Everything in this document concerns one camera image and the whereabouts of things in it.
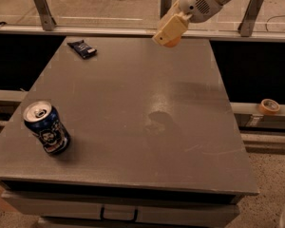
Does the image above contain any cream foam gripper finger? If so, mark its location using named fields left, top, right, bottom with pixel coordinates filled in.
left=152, top=30, right=177, bottom=46

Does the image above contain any orange fruit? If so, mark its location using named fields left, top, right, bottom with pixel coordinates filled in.
left=164, top=36, right=181, bottom=48

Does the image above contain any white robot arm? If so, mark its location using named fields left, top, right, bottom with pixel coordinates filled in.
left=152, top=0, right=231, bottom=48

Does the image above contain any dark blue rxbar wrapper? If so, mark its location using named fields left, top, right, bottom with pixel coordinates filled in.
left=68, top=40, right=97, bottom=59

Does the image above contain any orange tape roll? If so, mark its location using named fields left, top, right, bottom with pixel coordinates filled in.
left=258, top=99, right=280, bottom=115

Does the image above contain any blue soda can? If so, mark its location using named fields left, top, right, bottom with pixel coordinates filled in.
left=23, top=101, right=70, bottom=155

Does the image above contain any grey drawer cabinet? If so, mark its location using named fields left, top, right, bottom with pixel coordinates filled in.
left=0, top=180, right=245, bottom=228

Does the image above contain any right metal railing bracket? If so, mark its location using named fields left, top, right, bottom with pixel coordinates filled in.
left=237, top=0, right=264, bottom=37

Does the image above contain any metal window rail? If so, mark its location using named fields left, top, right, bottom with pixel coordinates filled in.
left=0, top=24, right=285, bottom=43

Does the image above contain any left metal railing bracket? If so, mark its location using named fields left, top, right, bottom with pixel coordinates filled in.
left=33, top=0, right=56, bottom=31

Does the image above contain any black drawer handle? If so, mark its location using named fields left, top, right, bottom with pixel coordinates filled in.
left=100, top=205, right=139, bottom=222

